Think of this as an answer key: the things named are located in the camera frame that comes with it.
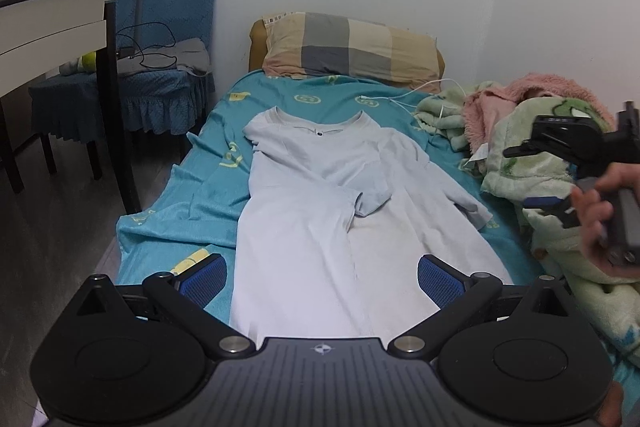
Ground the teal printed bed sheet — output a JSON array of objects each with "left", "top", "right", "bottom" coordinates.
[{"left": 115, "top": 71, "right": 640, "bottom": 413}]

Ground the plaid pillow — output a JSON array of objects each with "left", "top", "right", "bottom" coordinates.
[{"left": 262, "top": 11, "right": 441, "bottom": 84}]

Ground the green fleece blanket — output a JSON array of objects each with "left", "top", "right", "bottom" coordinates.
[{"left": 414, "top": 81, "right": 640, "bottom": 360}]

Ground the person's right hand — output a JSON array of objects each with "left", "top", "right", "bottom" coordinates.
[{"left": 570, "top": 164, "right": 640, "bottom": 282}]

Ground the white desk with dark legs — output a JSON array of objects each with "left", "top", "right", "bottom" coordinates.
[{"left": 0, "top": 0, "right": 144, "bottom": 216}]

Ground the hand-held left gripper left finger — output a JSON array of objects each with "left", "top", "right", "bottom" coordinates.
[{"left": 64, "top": 253, "right": 254, "bottom": 355}]

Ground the white charging cable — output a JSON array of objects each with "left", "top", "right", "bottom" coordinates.
[{"left": 362, "top": 78, "right": 471, "bottom": 124}]

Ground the pink fleece blanket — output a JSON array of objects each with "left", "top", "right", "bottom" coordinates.
[{"left": 462, "top": 74, "right": 617, "bottom": 158}]

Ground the light grey t-shirt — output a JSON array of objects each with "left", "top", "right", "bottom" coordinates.
[{"left": 228, "top": 105, "right": 517, "bottom": 344}]

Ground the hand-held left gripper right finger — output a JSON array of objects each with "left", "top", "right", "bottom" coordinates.
[{"left": 387, "top": 254, "right": 587, "bottom": 355}]

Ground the black cable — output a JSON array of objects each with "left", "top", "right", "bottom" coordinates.
[{"left": 115, "top": 22, "right": 179, "bottom": 71}]

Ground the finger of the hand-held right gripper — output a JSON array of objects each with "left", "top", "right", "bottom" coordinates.
[
  {"left": 522, "top": 177, "right": 601, "bottom": 230},
  {"left": 502, "top": 115, "right": 621, "bottom": 168}
]

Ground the mustard yellow pillow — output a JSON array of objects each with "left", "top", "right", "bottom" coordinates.
[{"left": 248, "top": 17, "right": 446, "bottom": 88}]

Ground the grey cloth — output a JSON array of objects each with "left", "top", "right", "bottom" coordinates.
[{"left": 115, "top": 37, "right": 212, "bottom": 76}]

